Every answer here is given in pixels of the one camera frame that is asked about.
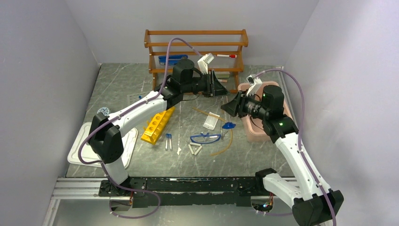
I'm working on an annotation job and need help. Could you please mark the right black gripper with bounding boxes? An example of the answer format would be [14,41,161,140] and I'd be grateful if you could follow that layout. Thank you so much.
[221,89,269,120]

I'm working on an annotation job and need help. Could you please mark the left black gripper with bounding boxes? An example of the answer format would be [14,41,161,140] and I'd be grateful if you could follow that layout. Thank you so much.
[182,70,231,98]

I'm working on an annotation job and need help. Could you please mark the blue hexagonal base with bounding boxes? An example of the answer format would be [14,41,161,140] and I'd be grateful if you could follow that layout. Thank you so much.
[222,122,236,129]

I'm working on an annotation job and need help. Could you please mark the blue safety goggles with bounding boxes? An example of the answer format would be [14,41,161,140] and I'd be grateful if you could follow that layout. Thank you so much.
[190,133,222,145]

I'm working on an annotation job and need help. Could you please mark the tan rubber tube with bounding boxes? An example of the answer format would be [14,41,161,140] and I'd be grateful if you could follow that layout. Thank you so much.
[192,107,233,156]

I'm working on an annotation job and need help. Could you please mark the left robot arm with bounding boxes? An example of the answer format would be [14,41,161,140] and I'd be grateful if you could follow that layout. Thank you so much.
[87,59,229,196]

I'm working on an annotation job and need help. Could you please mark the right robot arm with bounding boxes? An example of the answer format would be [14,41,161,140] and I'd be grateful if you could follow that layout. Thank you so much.
[221,85,344,226]

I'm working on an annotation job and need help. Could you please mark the white green box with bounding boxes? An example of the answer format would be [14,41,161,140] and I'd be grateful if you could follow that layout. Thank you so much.
[215,72,231,79]

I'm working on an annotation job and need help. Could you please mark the clear plastic bag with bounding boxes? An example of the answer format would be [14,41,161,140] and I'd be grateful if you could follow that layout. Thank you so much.
[203,112,220,130]

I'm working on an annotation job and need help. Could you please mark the pink plastic bin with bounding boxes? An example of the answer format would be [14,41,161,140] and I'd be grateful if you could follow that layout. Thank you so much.
[238,81,294,142]

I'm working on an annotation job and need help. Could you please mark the wooden shelf rack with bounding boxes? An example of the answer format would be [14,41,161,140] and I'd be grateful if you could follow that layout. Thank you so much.
[144,29,249,93]

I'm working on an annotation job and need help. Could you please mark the red white marker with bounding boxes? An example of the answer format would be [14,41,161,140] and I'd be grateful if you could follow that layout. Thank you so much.
[216,54,237,58]

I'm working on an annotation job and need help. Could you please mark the blue black clamp tool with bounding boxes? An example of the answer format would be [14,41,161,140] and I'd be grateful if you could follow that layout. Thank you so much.
[158,54,188,66]

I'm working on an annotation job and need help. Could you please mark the white clay triangle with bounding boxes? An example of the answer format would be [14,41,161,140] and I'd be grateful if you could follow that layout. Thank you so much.
[188,142,203,155]

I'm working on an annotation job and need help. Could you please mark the blue capped test tubes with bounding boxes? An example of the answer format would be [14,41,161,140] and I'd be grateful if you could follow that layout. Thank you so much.
[165,133,173,151]

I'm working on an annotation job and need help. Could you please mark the yellow test tube rack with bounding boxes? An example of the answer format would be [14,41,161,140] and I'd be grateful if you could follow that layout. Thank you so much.
[140,107,175,145]

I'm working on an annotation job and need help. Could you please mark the clear well plate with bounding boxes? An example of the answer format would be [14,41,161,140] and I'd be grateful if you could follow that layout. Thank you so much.
[127,93,146,108]

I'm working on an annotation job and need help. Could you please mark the blue white tape roll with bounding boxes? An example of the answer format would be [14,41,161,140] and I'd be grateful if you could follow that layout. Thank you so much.
[97,107,110,116]

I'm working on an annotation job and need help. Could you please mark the white plastic lid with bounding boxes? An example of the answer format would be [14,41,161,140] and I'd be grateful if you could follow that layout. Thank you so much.
[67,122,139,171]

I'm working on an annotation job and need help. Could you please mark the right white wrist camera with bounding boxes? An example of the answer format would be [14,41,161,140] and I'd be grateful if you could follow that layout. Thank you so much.
[246,75,262,97]

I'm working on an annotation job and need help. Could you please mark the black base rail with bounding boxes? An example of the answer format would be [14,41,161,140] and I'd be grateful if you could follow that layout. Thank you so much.
[98,177,269,208]

